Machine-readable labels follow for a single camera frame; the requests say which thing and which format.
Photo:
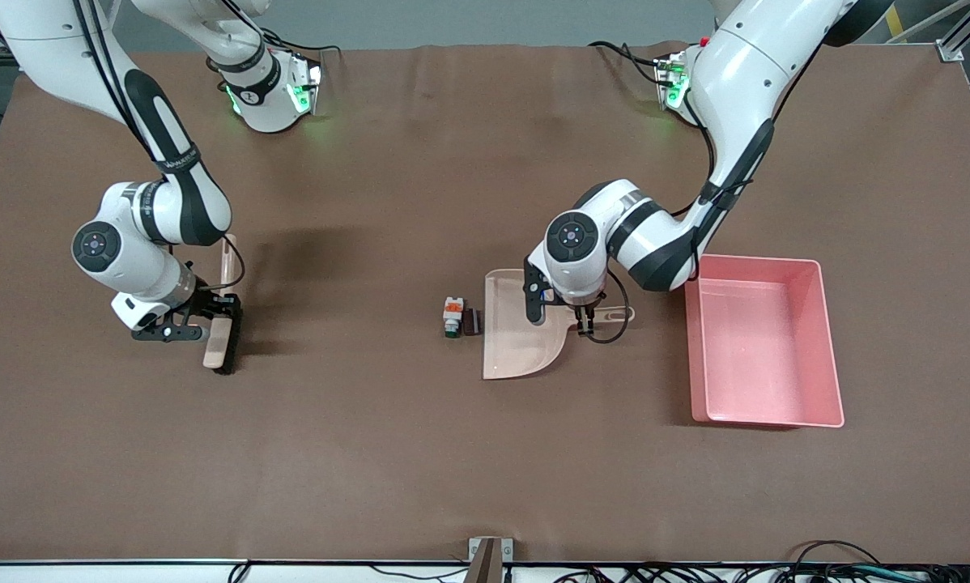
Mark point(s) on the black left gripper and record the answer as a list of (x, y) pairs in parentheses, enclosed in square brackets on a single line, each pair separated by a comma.
[(586, 310)]

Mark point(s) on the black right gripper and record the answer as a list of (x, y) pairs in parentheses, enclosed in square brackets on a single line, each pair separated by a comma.
[(211, 300)]

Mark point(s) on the beige plastic dustpan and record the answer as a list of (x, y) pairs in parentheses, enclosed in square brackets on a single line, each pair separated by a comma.
[(517, 348)]

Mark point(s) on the dark brown cylindrical capacitor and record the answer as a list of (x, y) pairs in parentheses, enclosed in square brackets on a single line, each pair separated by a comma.
[(471, 321)]

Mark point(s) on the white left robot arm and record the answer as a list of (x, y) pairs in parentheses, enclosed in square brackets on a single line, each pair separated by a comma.
[(744, 73)]

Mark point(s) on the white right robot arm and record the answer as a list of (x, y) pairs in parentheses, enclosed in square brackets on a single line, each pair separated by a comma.
[(129, 263)]

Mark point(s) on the pink plastic bin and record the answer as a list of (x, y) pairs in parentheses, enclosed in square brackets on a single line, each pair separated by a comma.
[(768, 356)]

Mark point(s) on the brown table cover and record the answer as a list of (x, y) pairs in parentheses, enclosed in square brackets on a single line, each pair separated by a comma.
[(453, 453)]

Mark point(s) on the grey metal camera bracket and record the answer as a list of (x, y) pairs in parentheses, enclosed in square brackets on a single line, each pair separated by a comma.
[(489, 559)]

